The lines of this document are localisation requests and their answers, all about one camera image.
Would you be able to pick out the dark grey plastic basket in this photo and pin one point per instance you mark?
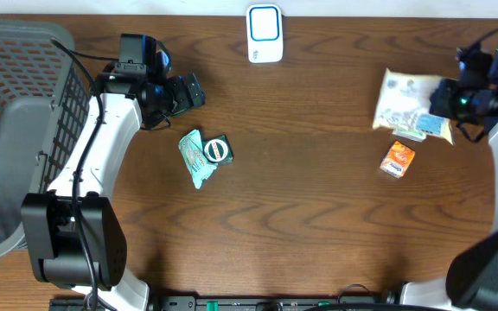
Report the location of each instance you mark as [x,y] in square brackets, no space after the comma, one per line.
[43,108]

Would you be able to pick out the dark green round-label packet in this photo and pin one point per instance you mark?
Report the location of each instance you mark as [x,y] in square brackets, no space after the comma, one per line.
[218,150]

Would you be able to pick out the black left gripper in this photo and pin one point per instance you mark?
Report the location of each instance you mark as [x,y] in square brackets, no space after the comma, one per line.
[190,92]

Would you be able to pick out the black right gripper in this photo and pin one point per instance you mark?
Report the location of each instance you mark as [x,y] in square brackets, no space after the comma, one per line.
[441,99]

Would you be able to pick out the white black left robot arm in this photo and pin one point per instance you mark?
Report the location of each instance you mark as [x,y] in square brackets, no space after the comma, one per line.
[73,235]

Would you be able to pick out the orange Kleenex tissue pack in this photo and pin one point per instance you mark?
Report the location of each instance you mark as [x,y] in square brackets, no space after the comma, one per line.
[397,160]

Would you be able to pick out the large white snack bag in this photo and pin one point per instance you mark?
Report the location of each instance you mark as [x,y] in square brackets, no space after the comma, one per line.
[404,103]

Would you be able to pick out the white barcode scanner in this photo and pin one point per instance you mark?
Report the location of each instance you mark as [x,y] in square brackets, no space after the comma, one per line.
[264,28]

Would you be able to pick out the small white teal box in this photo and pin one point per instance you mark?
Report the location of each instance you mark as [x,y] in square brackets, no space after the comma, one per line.
[413,135]

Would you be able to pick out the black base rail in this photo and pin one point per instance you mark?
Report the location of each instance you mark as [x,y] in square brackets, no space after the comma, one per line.
[190,303]

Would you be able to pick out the teal wet wipes packet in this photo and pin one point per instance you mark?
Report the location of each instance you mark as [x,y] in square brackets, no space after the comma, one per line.
[199,167]

